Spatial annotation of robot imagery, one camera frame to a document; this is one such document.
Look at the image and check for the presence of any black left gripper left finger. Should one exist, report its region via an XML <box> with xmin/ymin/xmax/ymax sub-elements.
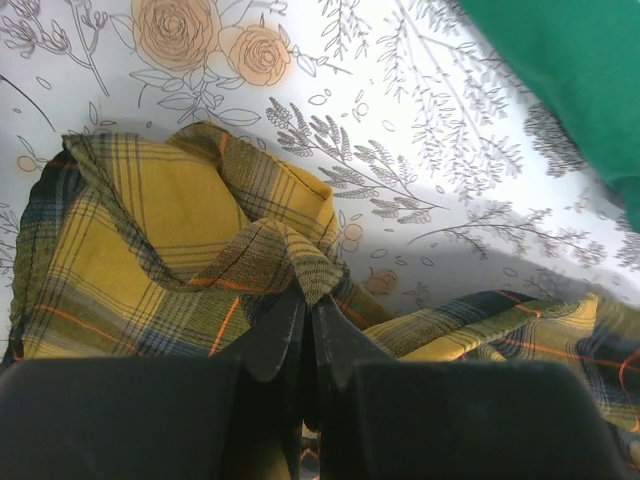
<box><xmin>1</xmin><ymin>288</ymin><xmax>305</xmax><ymax>479</ymax></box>

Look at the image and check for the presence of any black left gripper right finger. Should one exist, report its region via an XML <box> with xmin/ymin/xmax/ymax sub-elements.
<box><xmin>312</xmin><ymin>297</ymin><xmax>630</xmax><ymax>479</ymax></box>

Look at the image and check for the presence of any yellow plaid long sleeve shirt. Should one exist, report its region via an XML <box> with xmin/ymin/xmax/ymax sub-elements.
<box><xmin>3</xmin><ymin>123</ymin><xmax>639</xmax><ymax>437</ymax></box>

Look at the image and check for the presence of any floral tablecloth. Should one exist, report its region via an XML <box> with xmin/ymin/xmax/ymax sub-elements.
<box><xmin>0</xmin><ymin>0</ymin><xmax>640</xmax><ymax>361</ymax></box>

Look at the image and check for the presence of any green printed shirt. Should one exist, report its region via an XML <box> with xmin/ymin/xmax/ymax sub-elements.
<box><xmin>460</xmin><ymin>0</ymin><xmax>639</xmax><ymax>230</ymax></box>

